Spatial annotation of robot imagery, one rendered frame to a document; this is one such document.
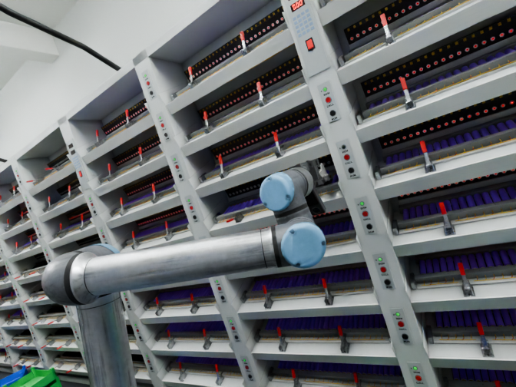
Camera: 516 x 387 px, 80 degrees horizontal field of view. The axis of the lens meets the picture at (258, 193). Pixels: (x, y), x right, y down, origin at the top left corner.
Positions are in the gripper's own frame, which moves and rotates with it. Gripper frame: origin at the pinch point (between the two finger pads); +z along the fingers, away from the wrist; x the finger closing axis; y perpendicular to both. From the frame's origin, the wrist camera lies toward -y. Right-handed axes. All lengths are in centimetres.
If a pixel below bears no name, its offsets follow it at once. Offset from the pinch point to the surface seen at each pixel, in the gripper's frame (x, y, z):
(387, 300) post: -9.4, -43.5, -4.0
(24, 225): 217, 29, -4
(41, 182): 174, 49, -5
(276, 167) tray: 14.0, 9.2, -3.7
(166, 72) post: 54, 65, 2
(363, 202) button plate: -11.9, -10.4, -4.7
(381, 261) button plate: -11.4, -30.2, -4.3
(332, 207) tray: -1.4, -10.0, -3.4
